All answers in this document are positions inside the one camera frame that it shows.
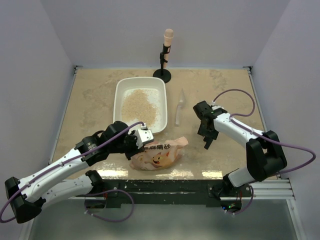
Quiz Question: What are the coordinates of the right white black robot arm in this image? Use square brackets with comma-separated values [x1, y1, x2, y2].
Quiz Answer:
[193, 101, 287, 197]

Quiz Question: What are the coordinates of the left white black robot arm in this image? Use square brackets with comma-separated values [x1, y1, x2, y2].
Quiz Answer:
[0, 121, 154, 224]

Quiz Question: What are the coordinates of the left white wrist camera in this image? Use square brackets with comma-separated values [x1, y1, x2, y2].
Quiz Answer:
[134, 125, 154, 149]

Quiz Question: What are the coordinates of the white plastic litter box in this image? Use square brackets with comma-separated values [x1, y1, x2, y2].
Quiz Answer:
[113, 76, 168, 134]

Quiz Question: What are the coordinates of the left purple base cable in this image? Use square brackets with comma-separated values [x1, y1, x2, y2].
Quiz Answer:
[84, 188, 135, 222]

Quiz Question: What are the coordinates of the clear plastic scoop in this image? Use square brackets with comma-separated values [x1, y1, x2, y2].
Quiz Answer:
[174, 88, 186, 127]

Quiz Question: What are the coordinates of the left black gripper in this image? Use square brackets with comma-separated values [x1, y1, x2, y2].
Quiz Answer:
[109, 129, 146, 160]

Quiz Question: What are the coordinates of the black stand with beige handle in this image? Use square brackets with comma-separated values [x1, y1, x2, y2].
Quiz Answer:
[153, 28, 174, 84]

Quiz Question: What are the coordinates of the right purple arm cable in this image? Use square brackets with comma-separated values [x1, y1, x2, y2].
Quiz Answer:
[212, 88, 317, 176]

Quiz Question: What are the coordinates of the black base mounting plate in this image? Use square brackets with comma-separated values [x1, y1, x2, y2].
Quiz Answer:
[89, 179, 252, 208]

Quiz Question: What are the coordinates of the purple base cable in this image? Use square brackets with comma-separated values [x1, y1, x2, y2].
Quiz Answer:
[223, 184, 255, 216]
[84, 188, 135, 222]

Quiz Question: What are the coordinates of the pink cat litter bag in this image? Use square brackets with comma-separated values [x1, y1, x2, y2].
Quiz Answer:
[130, 136, 189, 171]

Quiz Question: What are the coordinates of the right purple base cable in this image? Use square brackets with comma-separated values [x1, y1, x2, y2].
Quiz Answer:
[223, 184, 255, 216]

